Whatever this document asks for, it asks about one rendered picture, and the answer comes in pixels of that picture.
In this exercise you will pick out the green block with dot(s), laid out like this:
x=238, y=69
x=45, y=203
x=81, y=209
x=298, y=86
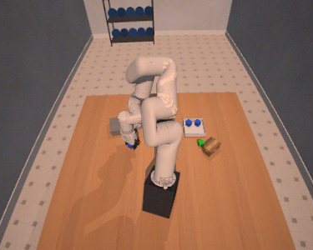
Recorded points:
x=200, y=143

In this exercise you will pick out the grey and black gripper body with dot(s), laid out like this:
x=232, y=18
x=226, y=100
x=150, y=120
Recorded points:
x=129, y=138

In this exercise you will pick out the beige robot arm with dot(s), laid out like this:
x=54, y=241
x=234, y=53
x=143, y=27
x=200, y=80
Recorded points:
x=166, y=135

